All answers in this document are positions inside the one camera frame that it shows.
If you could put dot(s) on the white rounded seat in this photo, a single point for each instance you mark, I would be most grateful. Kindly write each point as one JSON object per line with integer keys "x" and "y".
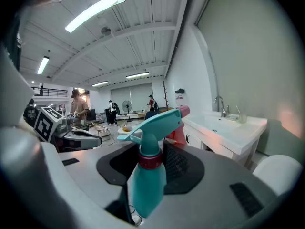
{"x": 276, "y": 173}

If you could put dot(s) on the chrome faucet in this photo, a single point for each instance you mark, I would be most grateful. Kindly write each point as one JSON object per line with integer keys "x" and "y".
{"x": 222, "y": 108}

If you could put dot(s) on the black balcony railing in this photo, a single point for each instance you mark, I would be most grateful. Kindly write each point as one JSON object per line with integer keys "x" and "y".
{"x": 50, "y": 92}

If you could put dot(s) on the round ceiling sensor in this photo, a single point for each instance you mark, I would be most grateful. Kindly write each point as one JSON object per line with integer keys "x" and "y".
{"x": 106, "y": 31}

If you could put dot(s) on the white basin cabinet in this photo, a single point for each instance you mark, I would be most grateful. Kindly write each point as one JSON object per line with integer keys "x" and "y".
{"x": 195, "y": 139}

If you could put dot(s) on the grey window blind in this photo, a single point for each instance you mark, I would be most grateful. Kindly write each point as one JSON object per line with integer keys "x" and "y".
{"x": 138, "y": 96}

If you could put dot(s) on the red and white wall sign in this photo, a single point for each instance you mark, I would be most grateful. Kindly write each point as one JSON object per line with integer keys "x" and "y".
{"x": 179, "y": 96}

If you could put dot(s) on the teal spray bottle pink nozzle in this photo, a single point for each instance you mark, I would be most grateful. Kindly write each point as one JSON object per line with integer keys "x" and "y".
{"x": 147, "y": 187}

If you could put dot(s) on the clear glass cup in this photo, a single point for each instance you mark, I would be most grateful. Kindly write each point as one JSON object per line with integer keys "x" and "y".
{"x": 242, "y": 117}

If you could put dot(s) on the white wash basin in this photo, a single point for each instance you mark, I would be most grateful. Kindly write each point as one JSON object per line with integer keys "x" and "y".
{"x": 221, "y": 130}

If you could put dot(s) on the small white round table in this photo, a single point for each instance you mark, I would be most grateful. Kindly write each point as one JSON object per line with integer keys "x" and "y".
{"x": 126, "y": 129}

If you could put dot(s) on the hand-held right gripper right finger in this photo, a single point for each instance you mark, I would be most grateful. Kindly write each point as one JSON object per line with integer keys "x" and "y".
{"x": 183, "y": 173}

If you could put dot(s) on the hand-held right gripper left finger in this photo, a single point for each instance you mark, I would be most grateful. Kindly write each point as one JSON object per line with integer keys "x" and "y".
{"x": 116, "y": 166}

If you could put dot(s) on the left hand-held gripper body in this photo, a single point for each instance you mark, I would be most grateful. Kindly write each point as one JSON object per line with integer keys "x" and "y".
{"x": 46, "y": 125}

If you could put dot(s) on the black wall fixture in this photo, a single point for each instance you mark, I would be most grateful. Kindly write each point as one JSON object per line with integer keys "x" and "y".
{"x": 179, "y": 90}

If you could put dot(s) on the brown wooden coat rack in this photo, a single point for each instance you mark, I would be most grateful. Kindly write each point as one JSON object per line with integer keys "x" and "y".
{"x": 165, "y": 94}

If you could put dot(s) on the long ceiling tube light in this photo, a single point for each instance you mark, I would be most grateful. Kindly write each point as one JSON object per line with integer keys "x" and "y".
{"x": 43, "y": 65}
{"x": 137, "y": 75}
{"x": 99, "y": 83}
{"x": 95, "y": 9}

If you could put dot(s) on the black standing fan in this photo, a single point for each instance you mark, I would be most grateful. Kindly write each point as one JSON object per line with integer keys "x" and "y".
{"x": 126, "y": 106}

